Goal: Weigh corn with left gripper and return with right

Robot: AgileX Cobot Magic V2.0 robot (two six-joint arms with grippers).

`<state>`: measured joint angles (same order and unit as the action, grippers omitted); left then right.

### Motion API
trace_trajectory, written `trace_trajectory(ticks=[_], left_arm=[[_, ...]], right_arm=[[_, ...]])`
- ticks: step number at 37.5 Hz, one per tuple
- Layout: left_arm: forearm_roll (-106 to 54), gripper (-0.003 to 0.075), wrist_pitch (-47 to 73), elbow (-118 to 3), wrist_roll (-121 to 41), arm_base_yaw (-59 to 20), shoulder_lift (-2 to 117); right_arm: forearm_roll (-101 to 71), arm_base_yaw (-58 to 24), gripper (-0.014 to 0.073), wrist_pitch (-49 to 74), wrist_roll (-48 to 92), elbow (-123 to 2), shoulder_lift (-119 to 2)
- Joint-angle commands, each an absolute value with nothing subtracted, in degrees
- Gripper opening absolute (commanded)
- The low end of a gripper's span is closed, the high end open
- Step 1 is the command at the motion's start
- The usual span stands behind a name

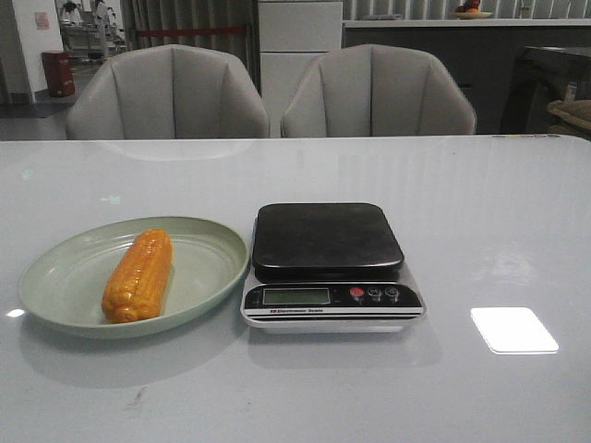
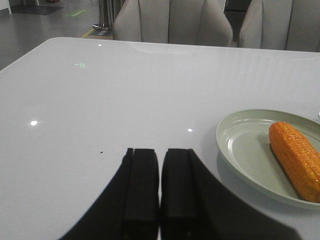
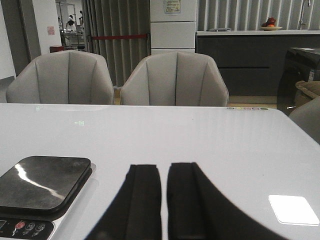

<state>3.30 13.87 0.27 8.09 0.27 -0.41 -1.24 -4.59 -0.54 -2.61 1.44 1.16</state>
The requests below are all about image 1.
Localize black silver kitchen scale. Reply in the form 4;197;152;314
240;202;427;333

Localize orange corn cob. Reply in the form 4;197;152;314
102;229;173;324

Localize grey upholstered chair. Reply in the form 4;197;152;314
66;44;270;140
281;44;476;138

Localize dark glossy side table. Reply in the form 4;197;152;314
500;46;590;134

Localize pink paper sign on wall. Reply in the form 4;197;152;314
34;12;50;30

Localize white drawer cabinet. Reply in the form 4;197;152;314
257;1;344;138

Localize left grey upholstered chair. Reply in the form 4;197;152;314
66;44;270;140

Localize right grey upholstered chair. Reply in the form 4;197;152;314
281;44;476;138

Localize tan cushion at right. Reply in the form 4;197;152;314
547;100;591;140

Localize grey counter with white top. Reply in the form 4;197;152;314
344;18;590;134

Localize light green oval plate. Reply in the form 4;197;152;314
18;217;249;340

